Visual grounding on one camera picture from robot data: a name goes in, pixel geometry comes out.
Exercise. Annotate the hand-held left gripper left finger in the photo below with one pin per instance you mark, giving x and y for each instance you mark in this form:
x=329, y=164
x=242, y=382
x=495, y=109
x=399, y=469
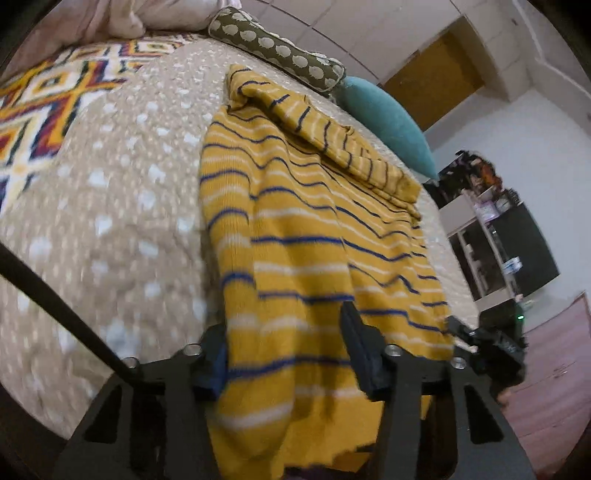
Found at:
x=210, y=369

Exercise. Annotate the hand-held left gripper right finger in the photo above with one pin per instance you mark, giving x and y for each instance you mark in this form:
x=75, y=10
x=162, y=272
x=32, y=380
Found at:
x=364, y=355

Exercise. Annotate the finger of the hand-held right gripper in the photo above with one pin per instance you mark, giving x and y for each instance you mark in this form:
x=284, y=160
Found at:
x=461, y=333

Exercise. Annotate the yellow striped knit sweater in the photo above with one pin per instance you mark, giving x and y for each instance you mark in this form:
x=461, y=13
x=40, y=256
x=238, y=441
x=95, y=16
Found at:
x=295, y=240

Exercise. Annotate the pink floor mat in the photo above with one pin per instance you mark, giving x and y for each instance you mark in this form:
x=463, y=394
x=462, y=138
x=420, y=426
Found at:
x=554, y=369

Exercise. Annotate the white shelf unit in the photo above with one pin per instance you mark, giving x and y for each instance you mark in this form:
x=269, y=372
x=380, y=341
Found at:
x=475, y=249

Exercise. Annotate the black cabinet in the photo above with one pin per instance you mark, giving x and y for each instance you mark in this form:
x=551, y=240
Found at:
x=526, y=249

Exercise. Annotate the beige dotted bedspread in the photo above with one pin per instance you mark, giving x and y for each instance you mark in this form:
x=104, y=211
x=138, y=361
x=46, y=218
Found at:
x=129, y=207

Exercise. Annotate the teal pillow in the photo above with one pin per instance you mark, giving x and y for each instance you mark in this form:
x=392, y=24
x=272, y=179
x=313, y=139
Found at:
x=392, y=120

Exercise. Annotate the brown wooden door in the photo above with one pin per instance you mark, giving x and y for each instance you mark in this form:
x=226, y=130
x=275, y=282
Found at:
x=431, y=83

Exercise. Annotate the colourful geometric patterned blanket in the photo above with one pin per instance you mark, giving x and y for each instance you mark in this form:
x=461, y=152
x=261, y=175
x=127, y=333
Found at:
x=41, y=101

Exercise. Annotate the white wardrobe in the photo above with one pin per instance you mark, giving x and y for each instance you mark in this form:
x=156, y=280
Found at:
x=360, y=32

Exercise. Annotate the olive shell print pillow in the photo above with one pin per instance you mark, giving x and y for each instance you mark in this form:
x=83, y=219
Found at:
x=277, y=46

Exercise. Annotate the pale pink rumpled bedding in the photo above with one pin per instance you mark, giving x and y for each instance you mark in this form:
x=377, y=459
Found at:
x=115, y=18

